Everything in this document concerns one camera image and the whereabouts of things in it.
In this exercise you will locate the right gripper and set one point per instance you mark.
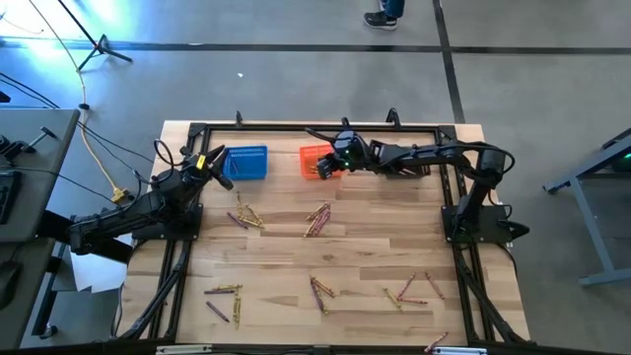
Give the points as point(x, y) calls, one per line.
point(352, 155)

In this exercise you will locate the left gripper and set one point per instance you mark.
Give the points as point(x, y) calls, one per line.
point(197, 172)

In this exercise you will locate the blue plastic basket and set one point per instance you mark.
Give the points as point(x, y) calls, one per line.
point(251, 167)

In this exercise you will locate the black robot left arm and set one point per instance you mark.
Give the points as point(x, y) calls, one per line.
point(138, 209)

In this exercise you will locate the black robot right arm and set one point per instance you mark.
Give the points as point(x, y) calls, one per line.
point(434, 155)

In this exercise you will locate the orange plastic basket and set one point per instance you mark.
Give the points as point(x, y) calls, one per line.
point(308, 158)

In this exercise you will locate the person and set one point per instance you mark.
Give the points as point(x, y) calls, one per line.
point(379, 21)

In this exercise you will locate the white paper sheet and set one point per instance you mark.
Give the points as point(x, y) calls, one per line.
point(93, 276)

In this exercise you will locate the black tripod stand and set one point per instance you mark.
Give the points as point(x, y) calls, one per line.
point(101, 48)

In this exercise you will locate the grey desk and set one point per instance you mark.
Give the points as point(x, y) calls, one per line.
point(44, 197)

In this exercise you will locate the black metal beam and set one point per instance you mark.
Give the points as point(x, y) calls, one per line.
point(51, 227)

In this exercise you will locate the white metal plate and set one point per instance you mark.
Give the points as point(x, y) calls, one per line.
point(182, 349)
point(458, 351)

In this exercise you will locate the black desk clamp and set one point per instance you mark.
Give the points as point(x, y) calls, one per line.
point(15, 147)

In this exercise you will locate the black keyboard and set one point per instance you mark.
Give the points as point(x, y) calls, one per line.
point(9, 197)

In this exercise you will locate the dark desk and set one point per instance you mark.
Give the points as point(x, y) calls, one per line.
point(34, 296)

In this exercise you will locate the black computer mouse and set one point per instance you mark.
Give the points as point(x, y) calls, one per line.
point(9, 286)

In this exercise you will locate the grey metal table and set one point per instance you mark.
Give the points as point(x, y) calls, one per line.
point(588, 217)

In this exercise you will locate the black metal table frame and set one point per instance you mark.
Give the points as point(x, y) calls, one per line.
point(286, 127)

